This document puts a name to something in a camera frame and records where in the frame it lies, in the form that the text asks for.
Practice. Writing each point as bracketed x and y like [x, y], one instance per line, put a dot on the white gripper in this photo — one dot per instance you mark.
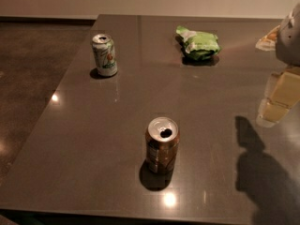
[289, 40]

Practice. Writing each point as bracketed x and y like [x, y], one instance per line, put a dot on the white green 7up can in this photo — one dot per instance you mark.
[104, 53]

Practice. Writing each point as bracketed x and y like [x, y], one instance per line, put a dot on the brown soda can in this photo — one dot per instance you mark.
[162, 138]

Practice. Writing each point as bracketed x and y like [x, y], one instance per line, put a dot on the green chip bag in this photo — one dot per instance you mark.
[198, 45]

